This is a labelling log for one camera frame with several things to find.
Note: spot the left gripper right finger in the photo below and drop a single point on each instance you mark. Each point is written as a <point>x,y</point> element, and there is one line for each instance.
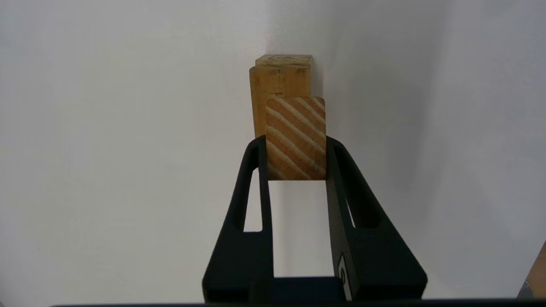
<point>375,260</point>

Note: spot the triangular wooden building block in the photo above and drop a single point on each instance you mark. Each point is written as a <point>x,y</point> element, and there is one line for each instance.
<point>296,138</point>

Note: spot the rectangular wooden building block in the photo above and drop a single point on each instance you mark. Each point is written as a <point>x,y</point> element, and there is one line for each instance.
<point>277,83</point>

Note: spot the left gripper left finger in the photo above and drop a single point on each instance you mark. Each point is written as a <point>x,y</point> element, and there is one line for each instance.
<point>239,260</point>

